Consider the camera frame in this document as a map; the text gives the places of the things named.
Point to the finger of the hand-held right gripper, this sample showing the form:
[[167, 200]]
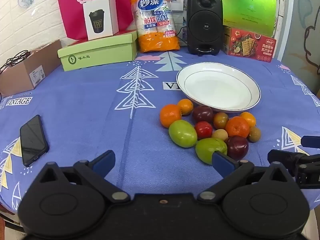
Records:
[[311, 141], [280, 156]]

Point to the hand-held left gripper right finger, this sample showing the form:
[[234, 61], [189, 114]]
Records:
[[222, 163]]

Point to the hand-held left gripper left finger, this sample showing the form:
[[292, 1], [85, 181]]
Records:
[[105, 162]]

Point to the dark purple plum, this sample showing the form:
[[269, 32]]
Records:
[[237, 147], [202, 114]]

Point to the green plum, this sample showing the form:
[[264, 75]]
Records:
[[182, 133], [205, 148]]

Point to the tan longan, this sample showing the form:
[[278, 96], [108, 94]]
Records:
[[255, 134], [219, 135]]

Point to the red tomato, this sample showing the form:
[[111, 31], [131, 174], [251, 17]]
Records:
[[203, 130]]

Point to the large orange tangerine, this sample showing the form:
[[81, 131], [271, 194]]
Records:
[[237, 127], [170, 115]]

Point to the red and yellow plum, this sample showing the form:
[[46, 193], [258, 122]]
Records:
[[220, 120]]

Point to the small orange tangerine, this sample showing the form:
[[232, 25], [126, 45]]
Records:
[[185, 106], [248, 118]]

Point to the white round plate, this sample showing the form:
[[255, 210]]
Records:
[[220, 87]]

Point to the blue printed tablecloth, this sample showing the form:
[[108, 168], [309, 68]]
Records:
[[87, 130]]

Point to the black smartphone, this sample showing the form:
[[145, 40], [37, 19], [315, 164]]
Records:
[[33, 141]]

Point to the green shoe box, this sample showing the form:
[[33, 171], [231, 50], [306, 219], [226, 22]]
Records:
[[100, 55]]

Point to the red cracker box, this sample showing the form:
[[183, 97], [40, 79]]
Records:
[[250, 45]]

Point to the brown cardboard box white label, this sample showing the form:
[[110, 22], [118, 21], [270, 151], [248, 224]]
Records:
[[22, 72]]

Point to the black speaker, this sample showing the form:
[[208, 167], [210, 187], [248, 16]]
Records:
[[205, 25]]

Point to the white box with cup print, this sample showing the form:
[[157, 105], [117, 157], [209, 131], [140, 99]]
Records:
[[100, 17]]

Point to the green gift box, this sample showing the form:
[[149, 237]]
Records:
[[247, 5]]

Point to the orange paper cup pack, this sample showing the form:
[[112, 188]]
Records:
[[156, 17]]

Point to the pink paper bag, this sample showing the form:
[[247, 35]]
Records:
[[67, 10]]

